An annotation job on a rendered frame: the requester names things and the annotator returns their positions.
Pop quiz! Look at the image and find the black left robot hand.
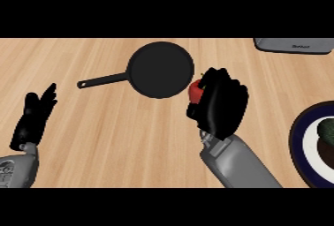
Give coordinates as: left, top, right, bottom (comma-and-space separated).
9, 82, 59, 152

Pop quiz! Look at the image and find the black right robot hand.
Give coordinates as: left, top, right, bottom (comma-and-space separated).
184, 67, 251, 141

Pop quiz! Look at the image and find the red bell pepper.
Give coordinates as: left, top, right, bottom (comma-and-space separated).
187, 79, 205, 105

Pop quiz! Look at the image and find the black frying pan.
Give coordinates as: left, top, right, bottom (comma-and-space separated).
75, 41, 195, 100

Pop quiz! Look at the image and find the dark blue rimmed plate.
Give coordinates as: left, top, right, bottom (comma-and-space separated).
288, 100, 334, 189

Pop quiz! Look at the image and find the dark green vegetable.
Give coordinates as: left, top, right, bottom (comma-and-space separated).
316, 117, 334, 144

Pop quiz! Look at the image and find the grey appliance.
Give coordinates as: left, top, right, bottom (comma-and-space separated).
252, 38, 334, 56

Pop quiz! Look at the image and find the dark brown food item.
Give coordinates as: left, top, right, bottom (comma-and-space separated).
316, 138, 334, 171

